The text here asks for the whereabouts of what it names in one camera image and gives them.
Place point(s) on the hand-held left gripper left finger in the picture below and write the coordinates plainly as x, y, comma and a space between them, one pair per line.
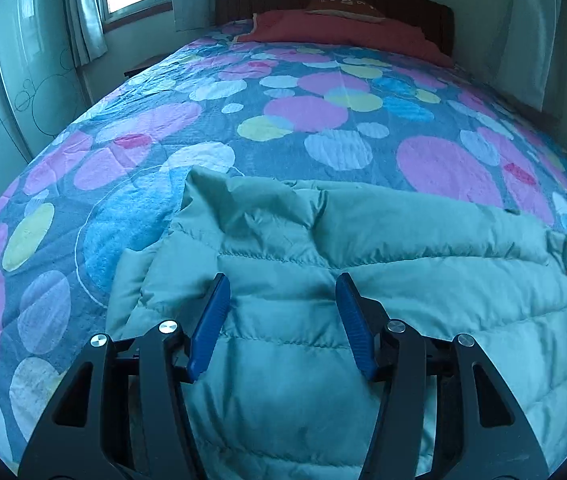
211, 330

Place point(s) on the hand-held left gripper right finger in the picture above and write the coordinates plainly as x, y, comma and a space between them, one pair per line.
356, 330

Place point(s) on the light green puffer jacket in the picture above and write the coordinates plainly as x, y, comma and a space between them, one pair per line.
288, 260

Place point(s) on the circle-patterned bedspread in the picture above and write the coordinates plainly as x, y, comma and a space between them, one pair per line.
313, 110

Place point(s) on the wide pale curtain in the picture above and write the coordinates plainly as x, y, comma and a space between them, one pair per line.
528, 35

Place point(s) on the dark wooden nightstand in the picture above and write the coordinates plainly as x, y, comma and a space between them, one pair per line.
141, 65

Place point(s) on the red pillow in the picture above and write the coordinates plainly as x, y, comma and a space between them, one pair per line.
338, 32

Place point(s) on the glossy white wardrobe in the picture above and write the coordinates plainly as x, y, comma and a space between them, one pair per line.
13, 85

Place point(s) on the brown printed cushion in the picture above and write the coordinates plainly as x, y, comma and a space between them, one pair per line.
343, 6

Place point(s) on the narrow pale curtain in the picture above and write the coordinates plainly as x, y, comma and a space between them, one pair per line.
85, 20

